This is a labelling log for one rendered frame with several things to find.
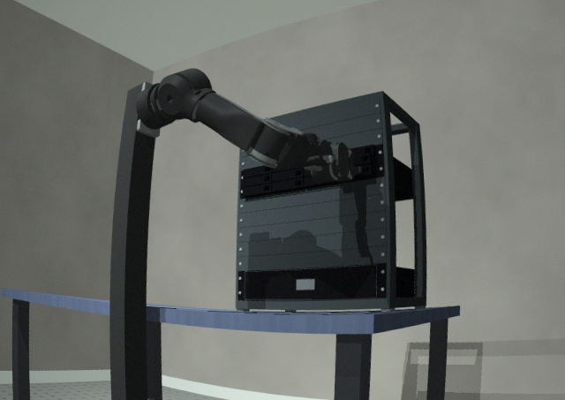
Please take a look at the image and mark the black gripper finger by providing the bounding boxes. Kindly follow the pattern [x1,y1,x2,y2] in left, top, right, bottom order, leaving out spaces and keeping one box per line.
[348,148,362,170]
[337,168,362,182]

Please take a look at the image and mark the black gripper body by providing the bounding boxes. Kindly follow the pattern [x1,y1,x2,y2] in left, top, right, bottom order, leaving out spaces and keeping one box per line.
[311,141,349,184]

